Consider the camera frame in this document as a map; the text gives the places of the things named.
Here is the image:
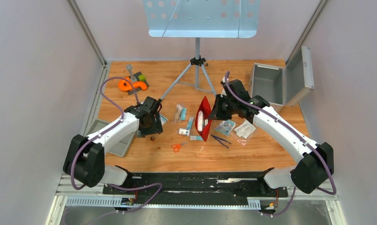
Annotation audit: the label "red first aid pouch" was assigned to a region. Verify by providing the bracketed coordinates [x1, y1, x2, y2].
[194, 96, 212, 142]

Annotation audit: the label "orange handled scissors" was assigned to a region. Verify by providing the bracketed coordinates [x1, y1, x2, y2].
[171, 142, 187, 153]

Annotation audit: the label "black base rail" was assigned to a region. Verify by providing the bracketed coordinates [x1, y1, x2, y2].
[102, 170, 288, 207]

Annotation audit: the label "white bandage roll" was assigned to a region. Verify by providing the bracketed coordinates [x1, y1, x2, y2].
[178, 128, 190, 136]

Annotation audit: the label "adhesive tape pack blue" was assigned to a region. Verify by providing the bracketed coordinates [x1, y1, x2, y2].
[215, 120, 236, 136]

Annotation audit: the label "blue white sachet middle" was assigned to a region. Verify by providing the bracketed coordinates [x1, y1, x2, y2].
[186, 117, 195, 130]

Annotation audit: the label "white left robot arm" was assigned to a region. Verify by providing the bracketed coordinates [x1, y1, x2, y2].
[62, 97, 163, 194]

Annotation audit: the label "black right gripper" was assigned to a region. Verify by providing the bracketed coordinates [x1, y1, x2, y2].
[208, 94, 237, 121]

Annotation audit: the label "grey plastic tray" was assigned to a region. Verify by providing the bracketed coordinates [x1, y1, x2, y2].
[86, 119, 136, 157]

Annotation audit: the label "white gauze pad bag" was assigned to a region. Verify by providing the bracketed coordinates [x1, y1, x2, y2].
[197, 110, 204, 133]

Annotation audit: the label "blue white sachet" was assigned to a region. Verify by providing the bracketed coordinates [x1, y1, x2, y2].
[190, 135, 203, 141]
[186, 117, 195, 130]

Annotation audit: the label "blue white sachet lower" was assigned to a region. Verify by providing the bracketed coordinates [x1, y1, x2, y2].
[190, 135, 203, 141]

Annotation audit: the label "grey metal case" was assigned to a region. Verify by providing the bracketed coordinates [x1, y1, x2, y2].
[249, 46, 315, 112]

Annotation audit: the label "blue Basewing sachet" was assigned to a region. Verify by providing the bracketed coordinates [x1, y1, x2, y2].
[180, 107, 187, 120]

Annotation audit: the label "medical gauze packet teal white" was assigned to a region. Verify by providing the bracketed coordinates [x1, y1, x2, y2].
[160, 114, 168, 126]

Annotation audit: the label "cotton swabs bag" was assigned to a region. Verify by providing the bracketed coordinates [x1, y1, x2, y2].
[173, 104, 184, 123]

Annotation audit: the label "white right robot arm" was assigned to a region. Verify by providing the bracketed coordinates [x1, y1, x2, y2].
[209, 79, 337, 196]

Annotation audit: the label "blue music stand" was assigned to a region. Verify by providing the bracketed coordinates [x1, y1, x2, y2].
[142, 0, 261, 99]

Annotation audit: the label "white pads zip bag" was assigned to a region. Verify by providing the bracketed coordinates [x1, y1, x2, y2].
[234, 120, 256, 139]

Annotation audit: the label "blue plastic tweezers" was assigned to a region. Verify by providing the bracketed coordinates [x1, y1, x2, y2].
[211, 135, 232, 149]

